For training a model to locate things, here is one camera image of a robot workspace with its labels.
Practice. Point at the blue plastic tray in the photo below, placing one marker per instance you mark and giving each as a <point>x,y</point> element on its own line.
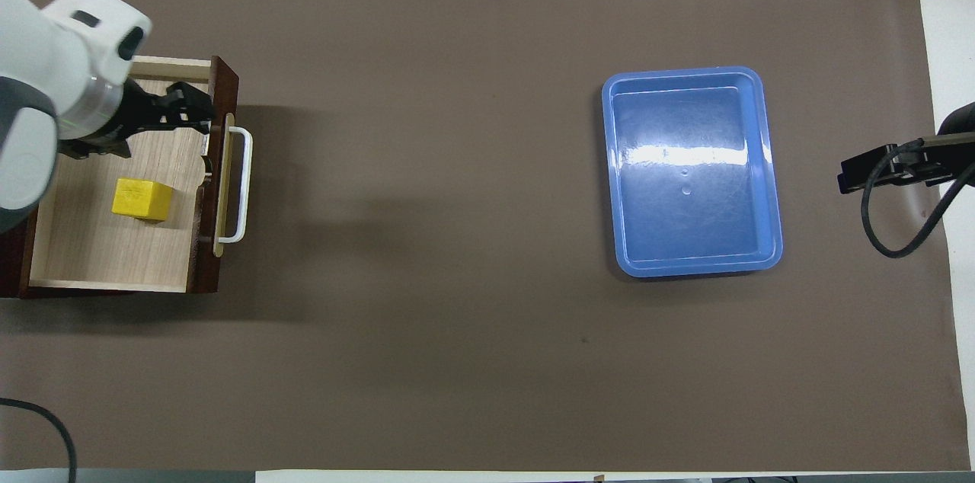
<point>689,178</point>

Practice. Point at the brown table mat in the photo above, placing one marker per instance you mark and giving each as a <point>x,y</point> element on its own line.
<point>457,239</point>

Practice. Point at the yellow cube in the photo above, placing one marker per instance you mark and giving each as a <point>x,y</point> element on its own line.
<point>141,199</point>

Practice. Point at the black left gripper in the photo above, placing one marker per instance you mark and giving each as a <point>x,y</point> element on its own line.
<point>142,113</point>

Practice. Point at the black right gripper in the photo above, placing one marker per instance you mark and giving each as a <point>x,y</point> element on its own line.
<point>960,123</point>

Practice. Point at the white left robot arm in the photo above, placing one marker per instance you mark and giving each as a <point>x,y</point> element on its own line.
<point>46,87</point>

